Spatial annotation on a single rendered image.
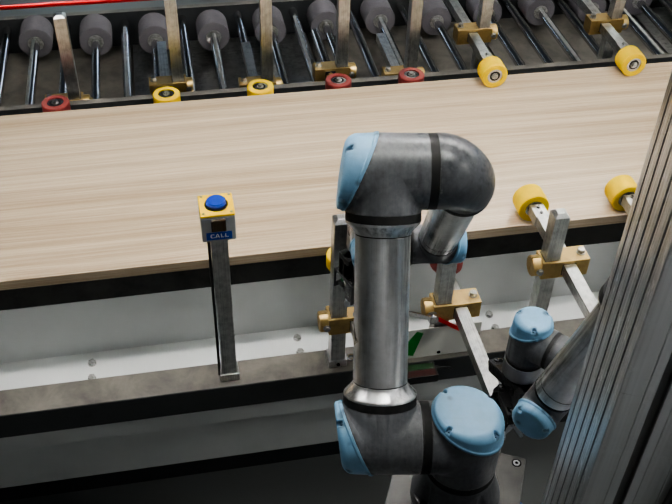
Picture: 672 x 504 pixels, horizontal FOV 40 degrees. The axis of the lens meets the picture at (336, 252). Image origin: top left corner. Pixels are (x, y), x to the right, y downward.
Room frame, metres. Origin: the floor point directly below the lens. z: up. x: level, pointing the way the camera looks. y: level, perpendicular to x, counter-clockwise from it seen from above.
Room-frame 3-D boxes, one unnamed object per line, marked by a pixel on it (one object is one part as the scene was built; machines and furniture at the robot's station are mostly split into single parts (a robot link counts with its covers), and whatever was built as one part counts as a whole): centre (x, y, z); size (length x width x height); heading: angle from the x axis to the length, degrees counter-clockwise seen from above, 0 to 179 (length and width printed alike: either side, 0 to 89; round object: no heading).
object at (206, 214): (1.47, 0.25, 1.18); 0.07 x 0.07 x 0.08; 12
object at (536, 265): (1.63, -0.52, 0.94); 0.13 x 0.06 x 0.05; 102
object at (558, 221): (1.62, -0.50, 0.86); 0.03 x 0.03 x 0.48; 12
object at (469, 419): (0.92, -0.21, 1.20); 0.13 x 0.12 x 0.14; 93
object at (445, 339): (1.54, -0.23, 0.75); 0.26 x 0.01 x 0.10; 102
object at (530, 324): (1.21, -0.37, 1.12); 0.09 x 0.08 x 0.11; 53
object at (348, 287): (1.44, -0.05, 1.08); 0.09 x 0.08 x 0.12; 122
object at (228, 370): (1.47, 0.25, 0.92); 0.05 x 0.04 x 0.45; 102
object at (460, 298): (1.58, -0.28, 0.84); 0.13 x 0.06 x 0.05; 102
